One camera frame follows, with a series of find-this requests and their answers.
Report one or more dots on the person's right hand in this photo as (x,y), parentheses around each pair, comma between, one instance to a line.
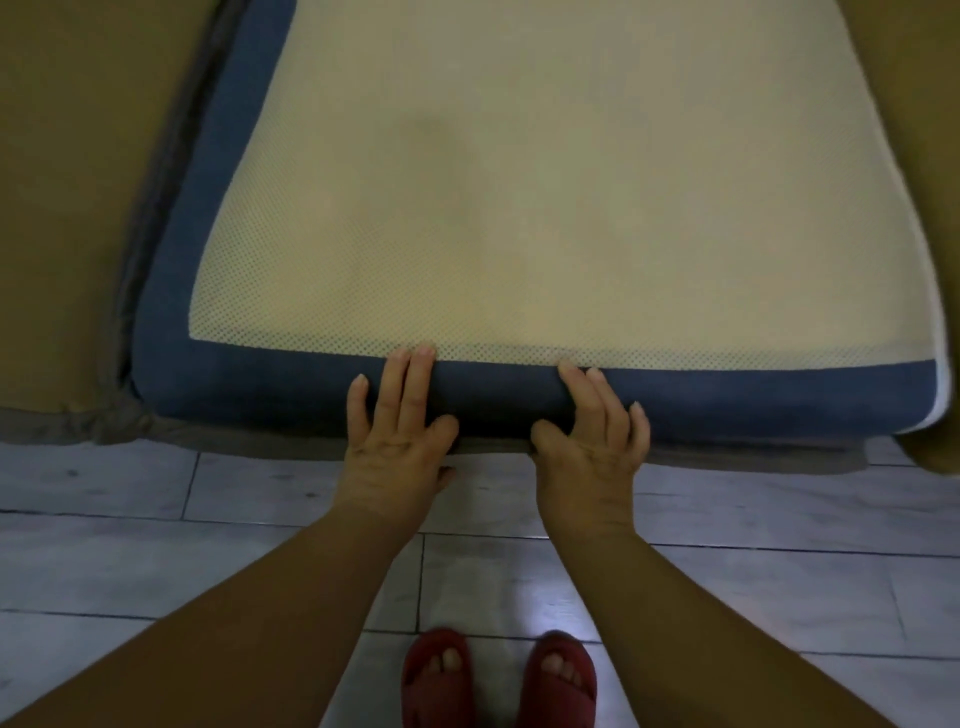
(592,472)

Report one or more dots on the person's left hand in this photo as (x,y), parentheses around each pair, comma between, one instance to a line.
(390,465)

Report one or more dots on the person's right middle finger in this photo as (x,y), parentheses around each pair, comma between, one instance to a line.
(576,401)

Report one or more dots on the person's left thumb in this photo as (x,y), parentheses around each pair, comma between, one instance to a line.
(448,477)

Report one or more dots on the person's left little finger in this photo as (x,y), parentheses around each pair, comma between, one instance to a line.
(360,412)

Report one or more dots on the person's right little finger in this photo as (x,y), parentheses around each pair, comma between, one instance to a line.
(640,435)

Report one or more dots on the person's left middle finger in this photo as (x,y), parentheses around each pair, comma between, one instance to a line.
(420,390)

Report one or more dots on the blue and white mesh mattress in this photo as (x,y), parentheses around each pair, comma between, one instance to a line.
(525,187)

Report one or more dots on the person's left forearm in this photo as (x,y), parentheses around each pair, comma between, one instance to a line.
(225,637)

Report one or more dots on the person's right forearm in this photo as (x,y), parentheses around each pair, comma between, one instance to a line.
(675,637)

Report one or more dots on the person's left foot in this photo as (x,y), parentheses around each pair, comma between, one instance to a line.
(448,660)

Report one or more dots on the person's foot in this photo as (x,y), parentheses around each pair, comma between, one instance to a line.
(559,665)
(448,660)

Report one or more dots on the person's right foot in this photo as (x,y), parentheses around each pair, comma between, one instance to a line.
(559,665)

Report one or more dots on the red slipper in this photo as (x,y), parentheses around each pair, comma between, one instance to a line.
(420,697)
(547,705)

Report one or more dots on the tan upholstered side panel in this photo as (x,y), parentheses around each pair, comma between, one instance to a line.
(926,187)
(67,187)

